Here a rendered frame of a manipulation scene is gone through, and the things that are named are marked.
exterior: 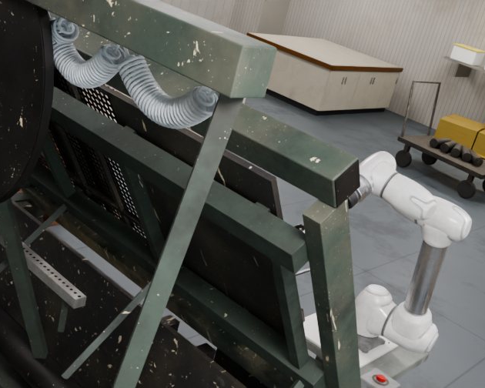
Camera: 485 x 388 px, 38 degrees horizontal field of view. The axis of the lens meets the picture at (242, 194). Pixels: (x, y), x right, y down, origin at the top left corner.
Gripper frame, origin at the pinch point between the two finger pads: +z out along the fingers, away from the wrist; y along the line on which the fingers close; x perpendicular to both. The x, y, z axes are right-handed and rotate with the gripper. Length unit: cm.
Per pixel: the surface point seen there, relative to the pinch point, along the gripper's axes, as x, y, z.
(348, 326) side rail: -26.9, 10.6, 15.8
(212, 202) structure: 9.9, -29.9, 27.1
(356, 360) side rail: -26.9, 32.6, 13.5
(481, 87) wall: 333, 549, -744
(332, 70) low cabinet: 463, 442, -541
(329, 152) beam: -20, -51, 9
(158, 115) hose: -3, -78, 43
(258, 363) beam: 16, 69, 21
